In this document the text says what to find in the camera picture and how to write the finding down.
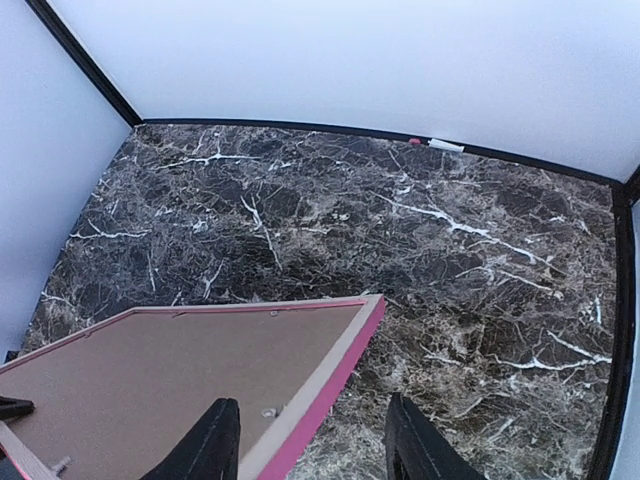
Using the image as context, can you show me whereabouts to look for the black corner post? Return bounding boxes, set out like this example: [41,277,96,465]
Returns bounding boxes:
[26,0,143,127]
[587,172,639,479]

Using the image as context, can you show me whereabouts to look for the right black corner post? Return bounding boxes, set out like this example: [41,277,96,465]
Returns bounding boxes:
[587,172,639,479]

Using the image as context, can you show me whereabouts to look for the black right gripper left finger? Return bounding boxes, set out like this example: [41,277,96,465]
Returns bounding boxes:
[141,398,241,480]

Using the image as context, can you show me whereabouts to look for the left black corner post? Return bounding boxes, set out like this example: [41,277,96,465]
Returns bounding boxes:
[26,0,143,127]

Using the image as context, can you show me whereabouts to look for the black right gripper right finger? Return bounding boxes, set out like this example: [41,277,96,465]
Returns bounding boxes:
[384,393,485,480]

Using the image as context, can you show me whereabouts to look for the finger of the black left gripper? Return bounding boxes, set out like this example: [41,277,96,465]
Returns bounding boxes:
[0,396,35,421]

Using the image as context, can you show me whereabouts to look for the light wooden picture frame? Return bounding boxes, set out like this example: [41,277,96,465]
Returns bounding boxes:
[1,295,385,479]

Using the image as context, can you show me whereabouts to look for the brown cardboard backing board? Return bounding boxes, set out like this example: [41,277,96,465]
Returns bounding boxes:
[1,306,366,479]

